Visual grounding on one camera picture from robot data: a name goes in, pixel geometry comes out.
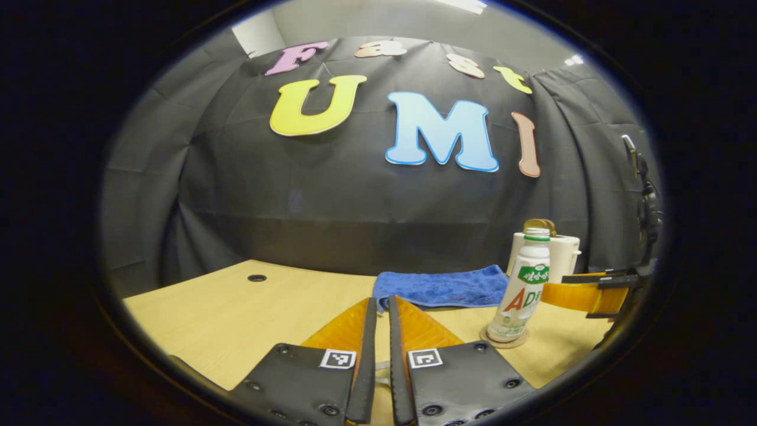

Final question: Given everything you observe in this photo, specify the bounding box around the brown bread slice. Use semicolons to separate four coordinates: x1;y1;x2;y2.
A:
523;218;558;237

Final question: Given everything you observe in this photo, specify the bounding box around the round cork coaster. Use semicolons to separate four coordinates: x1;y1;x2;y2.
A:
480;325;530;349

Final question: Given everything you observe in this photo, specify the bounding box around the blue towel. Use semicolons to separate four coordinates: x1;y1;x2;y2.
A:
373;264;509;312

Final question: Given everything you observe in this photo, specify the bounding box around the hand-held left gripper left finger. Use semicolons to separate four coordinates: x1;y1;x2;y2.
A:
228;297;378;425

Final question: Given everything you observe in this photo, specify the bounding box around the white green-label water bottle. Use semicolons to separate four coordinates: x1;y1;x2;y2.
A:
486;228;551;343

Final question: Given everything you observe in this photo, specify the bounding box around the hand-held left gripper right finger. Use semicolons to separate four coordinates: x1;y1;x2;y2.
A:
387;295;536;425

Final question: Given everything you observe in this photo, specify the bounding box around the white toaster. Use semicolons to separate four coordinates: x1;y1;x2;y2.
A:
507;232;582;283

